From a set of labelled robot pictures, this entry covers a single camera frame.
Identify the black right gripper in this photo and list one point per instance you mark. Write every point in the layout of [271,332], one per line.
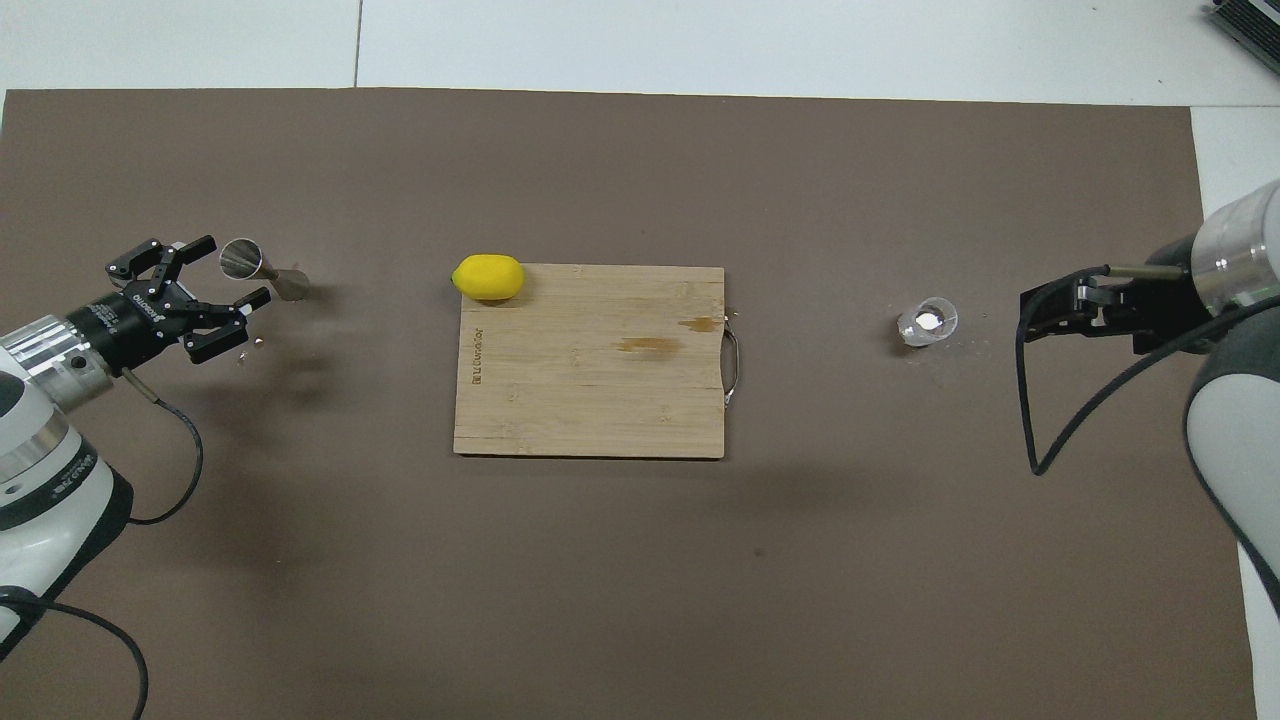
[1170,310]

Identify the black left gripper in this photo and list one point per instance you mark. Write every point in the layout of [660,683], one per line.
[125,325]

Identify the steel cocktail jigger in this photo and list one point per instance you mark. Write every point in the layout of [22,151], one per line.
[243,258]

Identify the small clear glass cup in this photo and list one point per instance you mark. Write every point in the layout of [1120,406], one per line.
[927,321]

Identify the yellow lemon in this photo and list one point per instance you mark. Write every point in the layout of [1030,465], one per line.
[488,277]

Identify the gray ridged device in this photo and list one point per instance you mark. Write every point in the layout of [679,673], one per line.
[1250,25]

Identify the wooden cutting board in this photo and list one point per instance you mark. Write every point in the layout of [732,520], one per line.
[590,390]

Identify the brown table mat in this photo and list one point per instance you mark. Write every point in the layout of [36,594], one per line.
[600,580]

